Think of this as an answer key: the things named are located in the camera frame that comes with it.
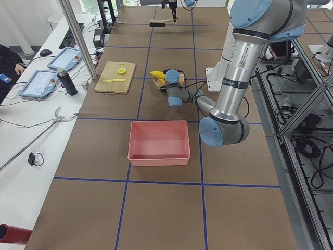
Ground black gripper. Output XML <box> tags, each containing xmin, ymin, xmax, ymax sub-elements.
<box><xmin>161</xmin><ymin>0</ymin><xmax>177</xmax><ymax>18</ymax></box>

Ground beige hand brush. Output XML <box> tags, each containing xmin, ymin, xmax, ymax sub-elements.
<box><xmin>149</xmin><ymin>18</ymin><xmax>174</xmax><ymax>27</ymax></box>

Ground yellow toy corn cob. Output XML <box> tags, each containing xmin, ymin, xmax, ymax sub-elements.
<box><xmin>150</xmin><ymin>71</ymin><xmax>165</xmax><ymax>79</ymax></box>

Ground beige plastic dustpan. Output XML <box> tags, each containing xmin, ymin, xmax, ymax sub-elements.
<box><xmin>151</xmin><ymin>71</ymin><xmax>187</xmax><ymax>92</ymax></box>

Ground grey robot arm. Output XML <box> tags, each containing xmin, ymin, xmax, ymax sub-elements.
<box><xmin>165</xmin><ymin>1</ymin><xmax>308</xmax><ymax>147</ymax></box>

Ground pink plastic bin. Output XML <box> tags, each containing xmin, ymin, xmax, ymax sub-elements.
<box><xmin>127</xmin><ymin>120</ymin><xmax>190</xmax><ymax>167</ymax></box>

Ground bamboo cutting board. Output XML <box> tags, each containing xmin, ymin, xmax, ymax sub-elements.
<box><xmin>94</xmin><ymin>61</ymin><xmax>136</xmax><ymax>94</ymax></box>

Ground yellow plastic knife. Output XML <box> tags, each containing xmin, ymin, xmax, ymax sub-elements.
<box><xmin>103</xmin><ymin>78</ymin><xmax>126</xmax><ymax>82</ymax></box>

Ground black keyboard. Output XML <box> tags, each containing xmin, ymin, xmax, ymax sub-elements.
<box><xmin>59</xmin><ymin>29</ymin><xmax>76</xmax><ymax>49</ymax></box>

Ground blue teach pendant far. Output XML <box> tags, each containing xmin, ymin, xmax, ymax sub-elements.
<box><xmin>47</xmin><ymin>47</ymin><xmax>82</xmax><ymax>71</ymax></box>

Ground blue teach pendant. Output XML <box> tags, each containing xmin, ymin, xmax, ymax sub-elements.
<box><xmin>19</xmin><ymin>70</ymin><xmax>59</xmax><ymax>98</ymax></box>
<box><xmin>47</xmin><ymin>47</ymin><xmax>82</xmax><ymax>71</ymax></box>

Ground black water bottle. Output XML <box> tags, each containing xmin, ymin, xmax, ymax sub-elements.
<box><xmin>57</xmin><ymin>68</ymin><xmax>78</xmax><ymax>96</ymax></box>

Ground black computer mouse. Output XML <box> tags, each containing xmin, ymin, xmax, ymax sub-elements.
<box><xmin>40</xmin><ymin>49</ymin><xmax>53</xmax><ymax>57</ymax></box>

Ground blue teach pendant near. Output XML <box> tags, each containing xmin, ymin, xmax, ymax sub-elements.
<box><xmin>19</xmin><ymin>70</ymin><xmax>59</xmax><ymax>98</ymax></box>

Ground metal reacher grabber tool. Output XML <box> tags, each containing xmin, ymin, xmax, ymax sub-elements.
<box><xmin>1</xmin><ymin>107</ymin><xmax>78</xmax><ymax>171</ymax></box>

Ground red cylinder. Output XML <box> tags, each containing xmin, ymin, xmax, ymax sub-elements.
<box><xmin>1</xmin><ymin>224</ymin><xmax>32</xmax><ymax>245</ymax></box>

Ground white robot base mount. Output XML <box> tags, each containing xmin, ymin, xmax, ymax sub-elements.
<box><xmin>205</xmin><ymin>67</ymin><xmax>223</xmax><ymax>92</ymax></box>

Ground aluminium frame post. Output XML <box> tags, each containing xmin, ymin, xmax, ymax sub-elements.
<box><xmin>59</xmin><ymin>0</ymin><xmax>97</xmax><ymax>80</ymax></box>

